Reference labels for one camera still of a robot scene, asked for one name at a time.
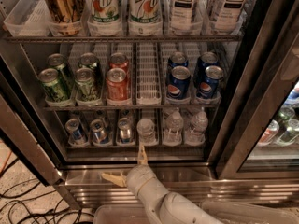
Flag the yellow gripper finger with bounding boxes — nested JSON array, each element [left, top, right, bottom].
[[101, 172, 127, 187], [137, 145, 148, 165]]

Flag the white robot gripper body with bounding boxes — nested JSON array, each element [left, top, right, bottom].
[[126, 165, 168, 209]]

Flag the redbull can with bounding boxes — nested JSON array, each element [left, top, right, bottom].
[[118, 118, 133, 144], [90, 119, 109, 145], [65, 119, 88, 145]]

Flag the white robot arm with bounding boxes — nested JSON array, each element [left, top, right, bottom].
[[101, 145, 223, 224]]

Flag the front orange soda can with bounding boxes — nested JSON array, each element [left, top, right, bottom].
[[106, 68, 128, 101]]

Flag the orange soda can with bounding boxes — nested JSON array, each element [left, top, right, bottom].
[[106, 68, 128, 101], [108, 52, 130, 75]]

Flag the front left pepsi can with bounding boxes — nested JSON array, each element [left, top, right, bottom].
[[167, 66, 191, 100]]

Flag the pepsi can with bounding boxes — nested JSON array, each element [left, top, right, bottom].
[[167, 51, 189, 75], [167, 66, 191, 100], [193, 52, 219, 86], [196, 65, 223, 99]]

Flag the green can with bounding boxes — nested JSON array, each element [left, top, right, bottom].
[[78, 52, 104, 86], [75, 67, 99, 101], [47, 53, 74, 89], [38, 68, 70, 102]]

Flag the front right pepsi can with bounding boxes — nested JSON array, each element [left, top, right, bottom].
[[196, 65, 223, 99]]

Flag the rear orange soda can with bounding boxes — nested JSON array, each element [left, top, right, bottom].
[[108, 52, 130, 75]]

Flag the rear left pepsi can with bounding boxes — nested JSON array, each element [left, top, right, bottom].
[[167, 51, 189, 75]]

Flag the right glass fridge door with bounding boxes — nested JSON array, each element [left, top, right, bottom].
[[209, 0, 299, 179]]

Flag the open steel fridge door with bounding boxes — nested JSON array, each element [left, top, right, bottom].
[[0, 57, 66, 186]]

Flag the rear right pepsi can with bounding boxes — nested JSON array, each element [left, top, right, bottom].
[[193, 52, 219, 86]]

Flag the front left green can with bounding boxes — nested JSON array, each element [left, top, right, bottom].
[[38, 68, 70, 102]]

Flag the rear left green can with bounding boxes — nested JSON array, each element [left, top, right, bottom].
[[47, 53, 74, 89]]

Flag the gold tall can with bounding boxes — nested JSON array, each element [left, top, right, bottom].
[[45, 0, 85, 36]]

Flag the empty top shelf tray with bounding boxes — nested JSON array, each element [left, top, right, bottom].
[[4, 0, 50, 37]]

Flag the left clear water bottle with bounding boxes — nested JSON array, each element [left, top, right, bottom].
[[137, 119, 155, 146]]

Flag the clear water bottle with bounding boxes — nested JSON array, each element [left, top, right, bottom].
[[137, 119, 155, 146], [185, 111, 208, 146], [164, 111, 184, 146]]

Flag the left clear plastic bin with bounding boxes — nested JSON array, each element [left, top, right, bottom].
[[93, 204, 150, 224]]

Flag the clear plastic bin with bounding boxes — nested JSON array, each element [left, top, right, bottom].
[[200, 201, 299, 224], [93, 204, 150, 224]]

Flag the middle clear water bottle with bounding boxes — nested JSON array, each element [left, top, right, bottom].
[[164, 111, 184, 146]]

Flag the right clear water bottle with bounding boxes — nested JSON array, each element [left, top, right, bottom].
[[185, 111, 208, 146]]

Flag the right clear plastic bin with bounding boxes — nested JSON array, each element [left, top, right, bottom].
[[200, 201, 299, 224]]

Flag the left teas tea bottle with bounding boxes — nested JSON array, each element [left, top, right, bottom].
[[169, 0, 199, 30]]

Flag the teas tea bottle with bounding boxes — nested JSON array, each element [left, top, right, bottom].
[[209, 0, 246, 34], [169, 0, 199, 30]]

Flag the right 7up bottle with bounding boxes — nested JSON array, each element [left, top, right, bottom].
[[129, 0, 159, 23]]

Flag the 7up bottle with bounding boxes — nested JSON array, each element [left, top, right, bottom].
[[129, 0, 159, 23], [87, 0, 121, 23]]

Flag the left 7up bottle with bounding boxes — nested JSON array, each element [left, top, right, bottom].
[[87, 0, 121, 23]]

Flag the right teas tea bottle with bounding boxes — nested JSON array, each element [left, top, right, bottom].
[[209, 0, 246, 34]]

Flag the black floor cables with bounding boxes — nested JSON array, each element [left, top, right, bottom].
[[0, 157, 94, 224]]

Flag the orange floor cable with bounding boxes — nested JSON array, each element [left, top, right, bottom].
[[0, 149, 13, 176]]

